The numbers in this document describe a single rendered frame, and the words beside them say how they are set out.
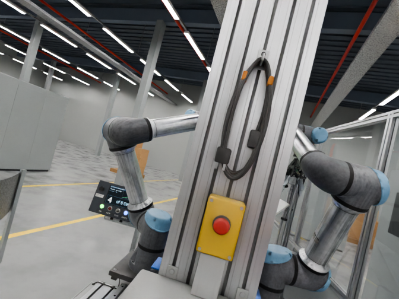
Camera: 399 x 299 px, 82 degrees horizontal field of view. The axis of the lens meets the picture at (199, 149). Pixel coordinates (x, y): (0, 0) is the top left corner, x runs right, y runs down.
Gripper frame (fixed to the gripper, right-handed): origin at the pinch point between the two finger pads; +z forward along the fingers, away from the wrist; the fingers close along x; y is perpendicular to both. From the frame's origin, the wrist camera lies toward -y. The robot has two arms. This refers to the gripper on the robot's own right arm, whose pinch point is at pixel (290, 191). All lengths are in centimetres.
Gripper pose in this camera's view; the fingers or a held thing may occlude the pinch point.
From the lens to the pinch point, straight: 132.8
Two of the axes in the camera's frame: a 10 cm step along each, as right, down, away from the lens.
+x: 9.7, 2.4, -0.8
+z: -2.5, 9.7, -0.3
